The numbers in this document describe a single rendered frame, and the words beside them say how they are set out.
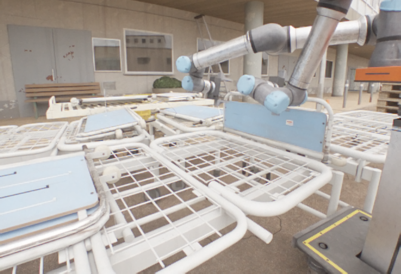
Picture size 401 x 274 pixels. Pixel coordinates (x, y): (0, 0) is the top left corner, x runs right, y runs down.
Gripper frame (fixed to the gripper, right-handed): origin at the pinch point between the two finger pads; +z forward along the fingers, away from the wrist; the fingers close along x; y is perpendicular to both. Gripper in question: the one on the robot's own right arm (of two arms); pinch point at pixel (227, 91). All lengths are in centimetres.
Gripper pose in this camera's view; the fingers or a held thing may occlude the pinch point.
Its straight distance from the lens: 129.7
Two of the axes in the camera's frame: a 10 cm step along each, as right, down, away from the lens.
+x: 1.4, -9.8, -1.1
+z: 8.0, 0.5, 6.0
